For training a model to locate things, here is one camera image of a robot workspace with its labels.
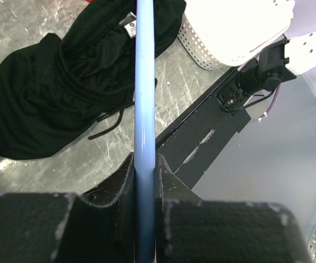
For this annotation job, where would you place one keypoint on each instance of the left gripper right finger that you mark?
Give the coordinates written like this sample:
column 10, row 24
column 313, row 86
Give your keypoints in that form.
column 166, row 186

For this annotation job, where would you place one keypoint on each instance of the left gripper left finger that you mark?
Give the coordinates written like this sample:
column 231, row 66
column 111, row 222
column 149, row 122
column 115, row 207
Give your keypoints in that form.
column 100, row 225

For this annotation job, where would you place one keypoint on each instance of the light blue hanger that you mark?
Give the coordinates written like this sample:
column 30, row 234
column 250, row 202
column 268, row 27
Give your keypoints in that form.
column 144, row 134

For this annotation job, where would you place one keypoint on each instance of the black shorts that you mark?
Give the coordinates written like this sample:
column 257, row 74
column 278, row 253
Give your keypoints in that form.
column 53, row 91

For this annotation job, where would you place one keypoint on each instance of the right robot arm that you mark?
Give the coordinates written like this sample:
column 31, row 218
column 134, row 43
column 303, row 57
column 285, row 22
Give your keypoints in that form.
column 280, row 62

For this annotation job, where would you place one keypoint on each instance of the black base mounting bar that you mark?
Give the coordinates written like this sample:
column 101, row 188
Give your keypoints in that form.
column 198, row 135

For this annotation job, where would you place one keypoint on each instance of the white perforated laundry basket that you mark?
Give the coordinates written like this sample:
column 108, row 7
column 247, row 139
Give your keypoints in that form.
column 229, row 33

